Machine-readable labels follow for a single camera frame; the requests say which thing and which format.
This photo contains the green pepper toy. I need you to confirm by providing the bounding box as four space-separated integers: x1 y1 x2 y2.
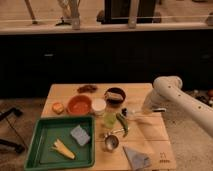
116 113 129 137

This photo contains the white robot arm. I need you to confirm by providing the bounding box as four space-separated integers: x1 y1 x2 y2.
141 76 213 137

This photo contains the wooden folding table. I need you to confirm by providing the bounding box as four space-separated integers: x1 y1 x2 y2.
41 83 176 171

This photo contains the black chair base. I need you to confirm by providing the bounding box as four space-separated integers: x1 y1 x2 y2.
0 106 26 154

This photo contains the grey folded cloth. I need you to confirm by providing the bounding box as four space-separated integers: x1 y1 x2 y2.
123 147 151 171

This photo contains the green plastic tray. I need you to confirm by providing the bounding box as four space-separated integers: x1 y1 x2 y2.
24 116 95 171

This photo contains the dark red meat toy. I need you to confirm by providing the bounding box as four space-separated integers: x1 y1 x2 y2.
77 85 97 93

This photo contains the orange bread toy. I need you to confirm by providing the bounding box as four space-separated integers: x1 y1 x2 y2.
52 102 64 114

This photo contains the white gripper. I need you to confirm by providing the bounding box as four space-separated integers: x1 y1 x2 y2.
141 90 161 114

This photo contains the green plastic cup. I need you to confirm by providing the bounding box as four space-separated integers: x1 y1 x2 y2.
103 113 116 129

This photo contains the white paper cup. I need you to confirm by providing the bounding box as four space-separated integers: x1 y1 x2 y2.
91 98 106 116

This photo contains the metal measuring cup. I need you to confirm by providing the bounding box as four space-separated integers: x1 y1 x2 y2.
104 129 122 152

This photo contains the orange bowl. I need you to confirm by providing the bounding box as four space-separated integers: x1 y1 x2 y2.
67 95 91 115

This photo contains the blue sponge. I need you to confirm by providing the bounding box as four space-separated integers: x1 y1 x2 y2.
70 125 90 146

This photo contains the dark brown bowl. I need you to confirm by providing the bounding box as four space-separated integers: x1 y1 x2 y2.
104 87 126 105

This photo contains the sponge in brown bowl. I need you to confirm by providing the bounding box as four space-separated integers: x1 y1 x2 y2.
105 92 122 101

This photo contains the yellow corn toy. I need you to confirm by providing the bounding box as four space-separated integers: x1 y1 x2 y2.
53 139 75 160

